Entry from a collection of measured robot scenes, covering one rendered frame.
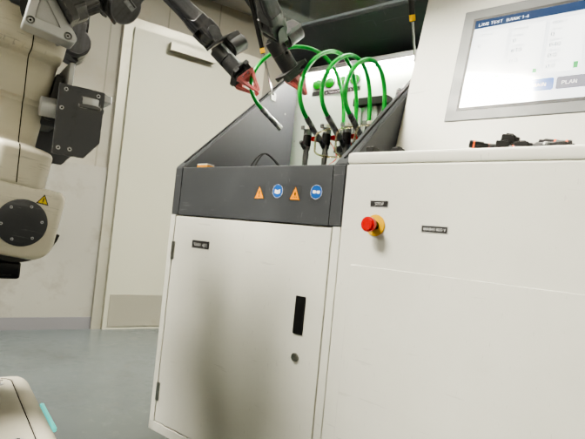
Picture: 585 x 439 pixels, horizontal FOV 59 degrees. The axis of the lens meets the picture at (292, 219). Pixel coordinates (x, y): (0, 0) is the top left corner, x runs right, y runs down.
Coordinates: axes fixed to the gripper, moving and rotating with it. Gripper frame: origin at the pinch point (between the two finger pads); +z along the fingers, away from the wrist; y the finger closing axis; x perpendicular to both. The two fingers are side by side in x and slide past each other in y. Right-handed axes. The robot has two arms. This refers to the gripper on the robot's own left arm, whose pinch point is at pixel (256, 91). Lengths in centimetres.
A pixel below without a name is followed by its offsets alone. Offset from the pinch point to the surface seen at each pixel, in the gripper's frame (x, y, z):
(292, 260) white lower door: 36, -22, 49
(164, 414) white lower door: 90, 27, 58
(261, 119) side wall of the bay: -6.3, 27.7, 2.1
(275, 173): 22.3, -19.6, 27.5
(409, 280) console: 27, -48, 69
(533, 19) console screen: -47, -54, 45
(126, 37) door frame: -38, 177, -136
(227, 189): 31.5, -4.0, 19.6
